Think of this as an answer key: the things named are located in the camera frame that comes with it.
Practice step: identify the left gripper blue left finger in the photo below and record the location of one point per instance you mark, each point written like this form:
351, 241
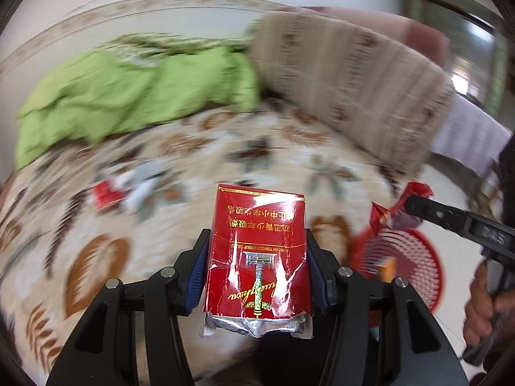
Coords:
195, 271

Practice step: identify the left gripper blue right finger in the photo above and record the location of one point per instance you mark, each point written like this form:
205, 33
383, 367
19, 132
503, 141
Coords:
322, 266

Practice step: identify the red wrapper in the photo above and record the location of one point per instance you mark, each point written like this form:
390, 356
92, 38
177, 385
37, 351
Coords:
396, 217

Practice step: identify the orange cardboard medicine box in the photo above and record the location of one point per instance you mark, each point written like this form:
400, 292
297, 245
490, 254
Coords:
386, 269

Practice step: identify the person's right hand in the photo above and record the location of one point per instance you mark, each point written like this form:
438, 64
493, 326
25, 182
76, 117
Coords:
481, 308

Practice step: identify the red plastic mesh basket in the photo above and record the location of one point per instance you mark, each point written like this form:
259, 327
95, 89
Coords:
416, 260

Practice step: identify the white barcode cardboard box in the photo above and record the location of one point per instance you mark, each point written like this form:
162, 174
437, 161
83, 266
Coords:
144, 178

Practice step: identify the red and white cigarette pack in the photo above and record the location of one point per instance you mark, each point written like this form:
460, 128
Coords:
108, 194

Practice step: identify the striped floral brown cushion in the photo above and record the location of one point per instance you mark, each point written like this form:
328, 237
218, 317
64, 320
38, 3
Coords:
383, 96

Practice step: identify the green crumpled quilt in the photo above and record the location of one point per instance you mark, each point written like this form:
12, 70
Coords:
131, 82

